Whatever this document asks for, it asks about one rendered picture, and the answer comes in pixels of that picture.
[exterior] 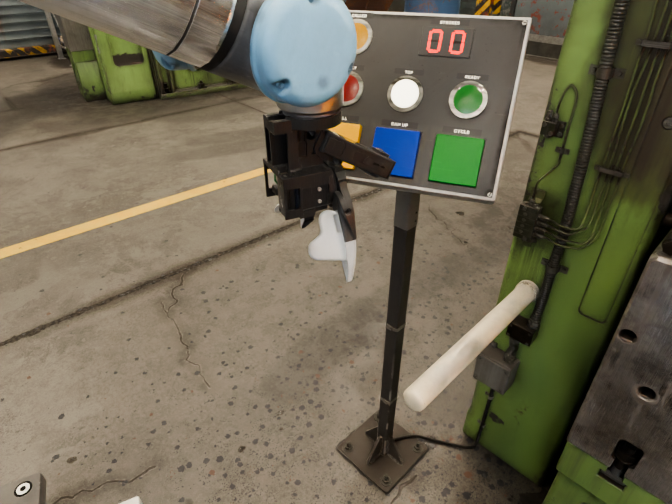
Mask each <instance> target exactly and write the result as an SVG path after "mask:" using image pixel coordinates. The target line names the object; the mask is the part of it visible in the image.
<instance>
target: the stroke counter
mask: <svg viewBox="0 0 672 504"><path fill-rule="evenodd" d="M432 32H441V30H434V29H433V31H430V34H429V40H431V37H432ZM455 33H460V34H463V38H462V41H453V40H454V35H455ZM442 36H443V32H441V34H440V39H439V40H431V41H428V45H427V50H429V48H430V42H437V43H439V44H438V50H429V52H434V53H437V51H440V47H441V42H439V41H442ZM465 36H466V33H464V31H455V32H452V37H451V41H453V43H454V44H461V49H460V51H452V45H453V43H450V48H449V52H451V54H460V52H463V46H464V43H462V42H464V41H465Z"/></svg>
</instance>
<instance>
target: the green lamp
mask: <svg viewBox="0 0 672 504"><path fill-rule="evenodd" d="M482 102H483V94H482V92H481V90H480V89H479V88H478V87H476V86H474V85H466V86H463V87H461V88H460V89H458V90H457V92H456V93H455V95H454V98H453V103H454V106H455V108H456V110H458V111H459V112H461V113H463V114H470V113H473V112H475V111H476V110H478V109H479V108H480V106H481V104H482Z"/></svg>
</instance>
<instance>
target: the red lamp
mask: <svg viewBox="0 0 672 504"><path fill-rule="evenodd" d="M358 91H359V83H358V80H357V79H356V78H355V77H354V76H352V75H349V77H348V79H347V81H346V83H345V84H344V100H343V101H344V102H347V101H350V100H352V99H354V98H355V97H356V95H357V94H358Z"/></svg>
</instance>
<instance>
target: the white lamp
mask: <svg viewBox="0 0 672 504"><path fill-rule="evenodd" d="M418 95H419V90H418V87H417V85H416V84H415V83H414V82H413V81H411V80H401V81H399V82H398V83H396V84H395V86H394V87H393V89H392V92H391V97H392V101H393V102H394V104H396V105H397V106H399V107H402V108H403V107H409V106H411V105H412V104H414V103H415V101H416V100H417V98H418Z"/></svg>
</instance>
